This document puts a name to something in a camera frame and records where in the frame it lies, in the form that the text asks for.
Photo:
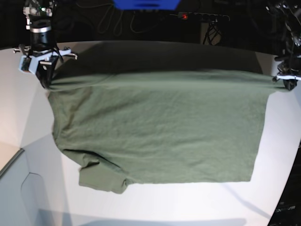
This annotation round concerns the white power strip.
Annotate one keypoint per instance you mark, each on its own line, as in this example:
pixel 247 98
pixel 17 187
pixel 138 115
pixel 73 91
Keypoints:
pixel 203 17

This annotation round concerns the black device with label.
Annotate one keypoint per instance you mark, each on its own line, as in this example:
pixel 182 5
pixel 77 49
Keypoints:
pixel 288 210

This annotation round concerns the blue plastic box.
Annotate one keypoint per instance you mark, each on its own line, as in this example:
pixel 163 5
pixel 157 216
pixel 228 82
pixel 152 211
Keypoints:
pixel 146 4

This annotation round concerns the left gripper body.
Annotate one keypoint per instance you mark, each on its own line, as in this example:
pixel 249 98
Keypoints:
pixel 289 68

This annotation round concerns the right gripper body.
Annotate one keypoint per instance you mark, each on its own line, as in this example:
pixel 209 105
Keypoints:
pixel 43 46

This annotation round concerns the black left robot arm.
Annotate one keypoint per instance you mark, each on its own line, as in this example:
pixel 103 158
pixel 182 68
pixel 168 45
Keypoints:
pixel 286 31

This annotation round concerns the green t-shirt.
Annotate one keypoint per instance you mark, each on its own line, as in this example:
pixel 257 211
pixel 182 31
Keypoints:
pixel 157 126

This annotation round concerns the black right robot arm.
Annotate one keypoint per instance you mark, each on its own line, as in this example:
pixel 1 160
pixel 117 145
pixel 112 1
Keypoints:
pixel 38 15

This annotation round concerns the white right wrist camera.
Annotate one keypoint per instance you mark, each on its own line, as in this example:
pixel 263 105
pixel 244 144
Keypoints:
pixel 28 64

